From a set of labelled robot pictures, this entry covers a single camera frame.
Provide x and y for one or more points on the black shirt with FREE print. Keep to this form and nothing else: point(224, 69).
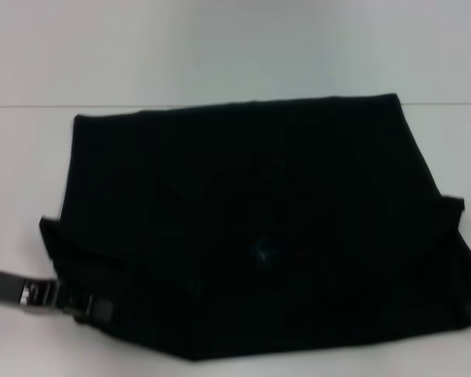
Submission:
point(235, 196)

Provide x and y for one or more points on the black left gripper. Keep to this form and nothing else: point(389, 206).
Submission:
point(8, 288)

